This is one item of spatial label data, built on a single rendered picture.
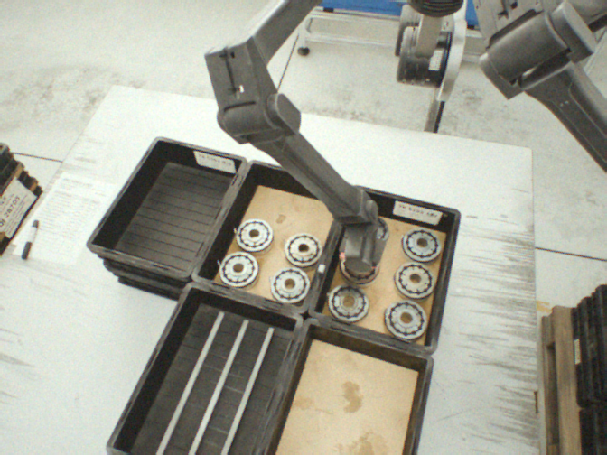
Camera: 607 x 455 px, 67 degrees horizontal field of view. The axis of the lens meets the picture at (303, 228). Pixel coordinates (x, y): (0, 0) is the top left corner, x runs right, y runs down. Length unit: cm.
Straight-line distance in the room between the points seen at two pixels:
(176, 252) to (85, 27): 264
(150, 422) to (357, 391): 48
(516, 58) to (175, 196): 104
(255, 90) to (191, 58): 258
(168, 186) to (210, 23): 218
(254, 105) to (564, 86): 40
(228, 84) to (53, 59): 293
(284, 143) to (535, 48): 35
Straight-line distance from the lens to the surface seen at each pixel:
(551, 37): 63
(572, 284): 242
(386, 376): 115
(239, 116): 69
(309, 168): 79
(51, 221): 170
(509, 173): 170
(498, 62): 65
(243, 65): 67
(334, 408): 113
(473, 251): 149
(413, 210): 128
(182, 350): 120
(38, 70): 354
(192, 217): 137
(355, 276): 120
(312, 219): 131
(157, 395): 119
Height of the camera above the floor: 194
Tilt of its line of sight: 59 degrees down
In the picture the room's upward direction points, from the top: 3 degrees counter-clockwise
